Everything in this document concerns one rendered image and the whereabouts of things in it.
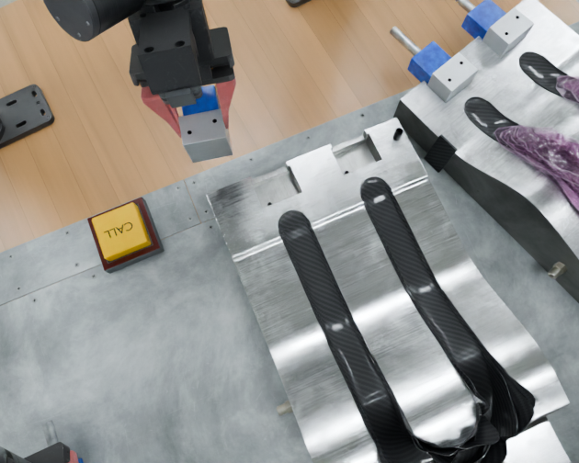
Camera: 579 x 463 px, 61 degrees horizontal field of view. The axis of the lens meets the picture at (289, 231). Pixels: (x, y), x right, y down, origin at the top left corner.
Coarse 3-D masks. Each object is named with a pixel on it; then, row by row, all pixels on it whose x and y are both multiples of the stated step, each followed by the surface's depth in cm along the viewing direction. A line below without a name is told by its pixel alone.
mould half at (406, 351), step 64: (384, 128) 62; (320, 192) 60; (256, 256) 58; (384, 256) 58; (448, 256) 58; (384, 320) 56; (512, 320) 53; (320, 384) 52; (448, 384) 50; (320, 448) 48; (512, 448) 55
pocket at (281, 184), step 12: (288, 168) 62; (252, 180) 60; (264, 180) 62; (276, 180) 63; (288, 180) 63; (264, 192) 63; (276, 192) 63; (288, 192) 63; (300, 192) 62; (264, 204) 62
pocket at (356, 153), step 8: (360, 136) 63; (368, 136) 62; (344, 144) 63; (352, 144) 63; (360, 144) 64; (368, 144) 64; (336, 152) 63; (344, 152) 64; (352, 152) 64; (360, 152) 64; (368, 152) 64; (376, 152) 62; (336, 160) 64; (344, 160) 64; (352, 160) 64; (360, 160) 64; (368, 160) 64; (376, 160) 63; (344, 168) 63; (352, 168) 63
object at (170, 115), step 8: (144, 88) 50; (144, 96) 49; (152, 96) 49; (144, 104) 49; (152, 104) 50; (160, 104) 50; (160, 112) 51; (168, 112) 51; (176, 112) 56; (168, 120) 53; (176, 120) 54; (176, 128) 54
